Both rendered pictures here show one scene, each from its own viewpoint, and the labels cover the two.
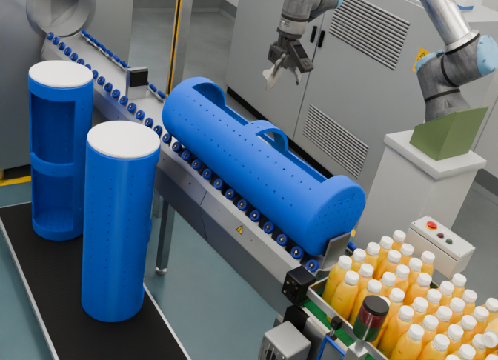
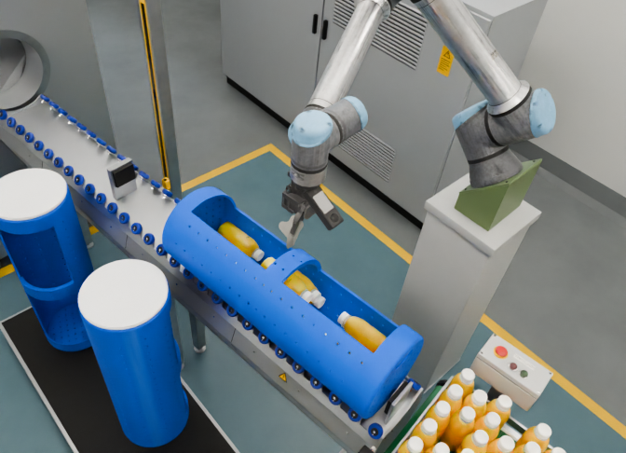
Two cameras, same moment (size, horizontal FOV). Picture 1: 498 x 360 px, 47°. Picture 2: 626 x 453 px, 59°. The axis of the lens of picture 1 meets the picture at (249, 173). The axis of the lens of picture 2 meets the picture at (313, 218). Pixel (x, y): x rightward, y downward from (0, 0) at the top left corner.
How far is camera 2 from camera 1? 0.88 m
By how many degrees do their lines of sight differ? 15
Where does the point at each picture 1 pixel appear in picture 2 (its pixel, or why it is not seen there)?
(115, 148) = (116, 315)
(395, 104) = (420, 106)
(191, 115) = (198, 253)
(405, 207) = (456, 276)
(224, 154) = (249, 307)
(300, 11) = (316, 162)
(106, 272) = (142, 415)
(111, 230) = (135, 385)
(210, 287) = not seen: hidden behind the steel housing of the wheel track
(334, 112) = not seen: hidden behind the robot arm
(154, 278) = (195, 360)
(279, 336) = not seen: outside the picture
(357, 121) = (379, 123)
